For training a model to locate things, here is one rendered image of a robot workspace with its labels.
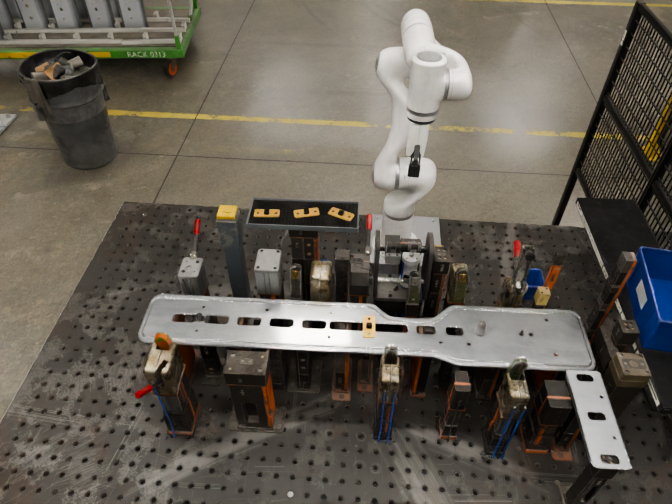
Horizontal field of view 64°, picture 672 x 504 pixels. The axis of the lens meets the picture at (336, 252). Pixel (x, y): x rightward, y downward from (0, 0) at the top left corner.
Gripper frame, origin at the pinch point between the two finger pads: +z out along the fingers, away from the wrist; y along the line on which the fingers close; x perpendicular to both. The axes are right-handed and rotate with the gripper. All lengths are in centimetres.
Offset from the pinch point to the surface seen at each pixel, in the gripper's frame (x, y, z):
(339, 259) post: -19.7, 6.9, 35.2
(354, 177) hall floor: -38, -182, 145
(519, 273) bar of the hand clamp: 36.7, 5.2, 32.7
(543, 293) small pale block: 45, 8, 38
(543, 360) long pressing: 45, 28, 44
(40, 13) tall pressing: -343, -316, 105
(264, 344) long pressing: -38, 37, 45
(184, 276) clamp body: -68, 19, 40
